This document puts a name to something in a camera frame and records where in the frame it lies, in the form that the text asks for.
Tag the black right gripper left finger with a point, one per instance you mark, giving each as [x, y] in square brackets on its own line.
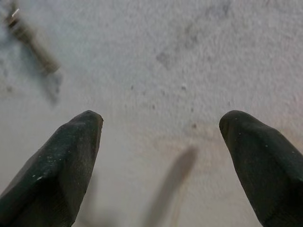
[56, 170]

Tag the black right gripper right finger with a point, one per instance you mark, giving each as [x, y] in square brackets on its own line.
[265, 170]

